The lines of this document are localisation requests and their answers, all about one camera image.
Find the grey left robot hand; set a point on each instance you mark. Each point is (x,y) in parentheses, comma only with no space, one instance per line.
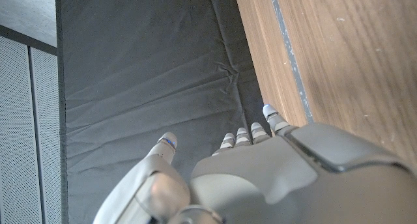
(267,185)

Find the grey tape strip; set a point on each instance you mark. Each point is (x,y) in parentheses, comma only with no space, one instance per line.
(290,54)

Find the black backdrop cloth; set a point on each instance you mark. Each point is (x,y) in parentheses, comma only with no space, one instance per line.
(146,71)

